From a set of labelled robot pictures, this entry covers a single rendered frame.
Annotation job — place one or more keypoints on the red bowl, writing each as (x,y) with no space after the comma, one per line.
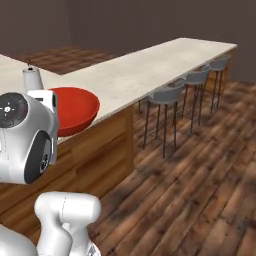
(76,110)

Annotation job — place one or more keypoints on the white paper towel roll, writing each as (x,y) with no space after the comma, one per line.
(32,80)

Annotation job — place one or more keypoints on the grey bar stool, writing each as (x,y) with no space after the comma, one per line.
(165,95)
(219,63)
(196,77)

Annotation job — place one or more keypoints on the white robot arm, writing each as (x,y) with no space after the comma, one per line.
(23,146)

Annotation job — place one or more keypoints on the wooden dining counter base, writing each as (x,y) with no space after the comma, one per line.
(100,150)

